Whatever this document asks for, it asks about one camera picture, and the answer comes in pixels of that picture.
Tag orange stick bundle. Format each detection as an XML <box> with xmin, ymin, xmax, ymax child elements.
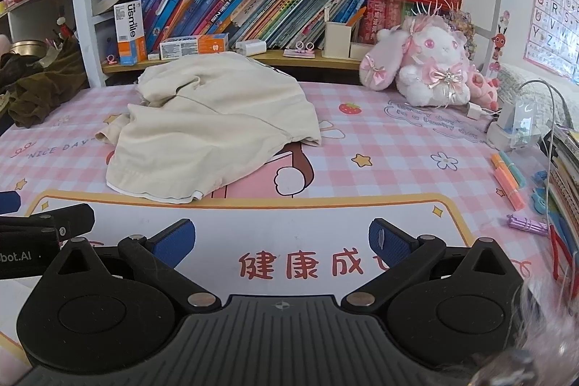
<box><xmin>491</xmin><ymin>152</ymin><xmax>528</xmax><ymax>210</ymax></box>

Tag stack of notebooks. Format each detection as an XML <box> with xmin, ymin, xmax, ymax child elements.
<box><xmin>545</xmin><ymin>119</ymin><xmax>579</xmax><ymax>260</ymax></box>

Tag pale fluffy fur trim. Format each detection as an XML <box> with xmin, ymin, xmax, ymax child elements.
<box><xmin>466</xmin><ymin>277</ymin><xmax>579</xmax><ymax>386</ymax></box>

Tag white orange upright box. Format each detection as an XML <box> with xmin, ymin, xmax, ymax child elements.
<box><xmin>114</xmin><ymin>0</ymin><xmax>148</xmax><ymax>65</ymax></box>

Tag teal stick bundle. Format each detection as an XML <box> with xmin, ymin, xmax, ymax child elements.
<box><xmin>498</xmin><ymin>151</ymin><xmax>528</xmax><ymax>188</ymax></box>

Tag white knitted cushion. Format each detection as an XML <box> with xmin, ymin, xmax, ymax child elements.
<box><xmin>498</xmin><ymin>63</ymin><xmax>579</xmax><ymax>129</ymax></box>

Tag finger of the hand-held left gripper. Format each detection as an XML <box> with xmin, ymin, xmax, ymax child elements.
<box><xmin>0</xmin><ymin>191</ymin><xmax>22</xmax><ymax>215</ymax></box>
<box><xmin>0</xmin><ymin>204</ymin><xmax>96</xmax><ymax>241</ymax></box>

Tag gold round tin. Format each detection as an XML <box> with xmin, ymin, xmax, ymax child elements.
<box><xmin>10</xmin><ymin>40</ymin><xmax>48</xmax><ymax>58</ymax></box>

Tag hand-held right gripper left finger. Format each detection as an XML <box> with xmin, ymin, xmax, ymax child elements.
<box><xmin>45</xmin><ymin>220</ymin><xmax>222</xmax><ymax>311</ymax></box>

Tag blue plastic clip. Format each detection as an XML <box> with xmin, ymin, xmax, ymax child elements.
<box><xmin>531</xmin><ymin>171</ymin><xmax>562</xmax><ymax>215</ymax></box>

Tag pink binder clips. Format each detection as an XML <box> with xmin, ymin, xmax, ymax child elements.
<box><xmin>284</xmin><ymin>42</ymin><xmax>316</xmax><ymax>58</ymax></box>

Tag cream pen holder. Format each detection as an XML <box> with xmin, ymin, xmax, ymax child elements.
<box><xmin>325</xmin><ymin>21</ymin><xmax>352</xmax><ymax>60</ymax></box>

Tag white pink plush rabbit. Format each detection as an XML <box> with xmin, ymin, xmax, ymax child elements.
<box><xmin>359</xmin><ymin>13</ymin><xmax>473</xmax><ymax>106</ymax></box>

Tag row of colourful books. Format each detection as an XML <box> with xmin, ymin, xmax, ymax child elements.
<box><xmin>93</xmin><ymin>0</ymin><xmax>378</xmax><ymax>50</ymax></box>

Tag white charger adapter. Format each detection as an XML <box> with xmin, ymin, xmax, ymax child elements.
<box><xmin>236</xmin><ymin>40</ymin><xmax>267</xmax><ymax>56</ymax></box>

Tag clear box on white base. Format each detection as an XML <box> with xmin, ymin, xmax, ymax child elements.
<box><xmin>486</xmin><ymin>99</ymin><xmax>550</xmax><ymax>152</ymax></box>

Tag white orange long box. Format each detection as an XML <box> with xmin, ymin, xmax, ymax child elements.
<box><xmin>159</xmin><ymin>33</ymin><xmax>230</xmax><ymax>60</ymax></box>

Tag pink spotted plush toy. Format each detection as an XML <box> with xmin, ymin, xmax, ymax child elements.
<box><xmin>468</xmin><ymin>72</ymin><xmax>500</xmax><ymax>106</ymax></box>

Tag purple stick bundle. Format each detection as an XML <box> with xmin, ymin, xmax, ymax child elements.
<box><xmin>507</xmin><ymin>214</ymin><xmax>550</xmax><ymax>237</ymax></box>

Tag cream t-shirt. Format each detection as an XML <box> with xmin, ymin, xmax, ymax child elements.
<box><xmin>95</xmin><ymin>51</ymin><xmax>323</xmax><ymax>204</ymax></box>

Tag red cartoon wall sticker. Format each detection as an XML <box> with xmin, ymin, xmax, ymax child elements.
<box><xmin>491</xmin><ymin>10</ymin><xmax>512</xmax><ymax>72</ymax></box>

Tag brown cloth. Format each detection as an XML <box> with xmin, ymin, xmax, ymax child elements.
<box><xmin>7</xmin><ymin>38</ymin><xmax>89</xmax><ymax>128</ymax></box>

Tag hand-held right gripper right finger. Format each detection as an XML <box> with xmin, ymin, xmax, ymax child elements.
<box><xmin>342</xmin><ymin>218</ymin><xmax>526</xmax><ymax>309</ymax></box>

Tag small white box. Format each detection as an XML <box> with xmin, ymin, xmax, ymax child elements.
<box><xmin>349</xmin><ymin>42</ymin><xmax>376</xmax><ymax>60</ymax></box>

